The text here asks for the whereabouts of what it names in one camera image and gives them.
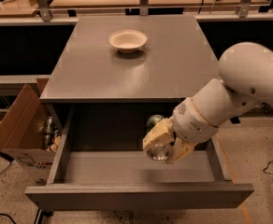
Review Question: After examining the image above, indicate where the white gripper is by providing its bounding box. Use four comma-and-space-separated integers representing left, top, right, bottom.
143, 98, 218, 164

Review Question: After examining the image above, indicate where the green soda can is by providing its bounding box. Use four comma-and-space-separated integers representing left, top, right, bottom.
143, 115, 174, 161

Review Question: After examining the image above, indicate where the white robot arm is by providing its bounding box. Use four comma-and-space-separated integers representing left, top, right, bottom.
143, 42, 273, 164

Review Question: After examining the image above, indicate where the open grey top drawer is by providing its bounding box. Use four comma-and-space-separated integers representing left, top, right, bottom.
25, 104, 254, 211

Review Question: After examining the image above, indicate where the can inside cardboard box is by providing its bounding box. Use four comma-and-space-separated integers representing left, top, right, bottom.
43, 117, 55, 147

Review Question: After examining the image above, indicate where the grey cabinet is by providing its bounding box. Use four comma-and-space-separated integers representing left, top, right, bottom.
39, 14, 238, 151

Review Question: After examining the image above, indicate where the white paper bowl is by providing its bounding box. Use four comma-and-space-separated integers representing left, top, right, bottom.
108, 30, 148, 53

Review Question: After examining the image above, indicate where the cardboard box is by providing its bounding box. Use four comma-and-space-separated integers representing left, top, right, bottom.
0, 83, 55, 185

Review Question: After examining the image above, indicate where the metal railing frame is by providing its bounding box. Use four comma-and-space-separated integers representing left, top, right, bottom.
0, 0, 273, 26

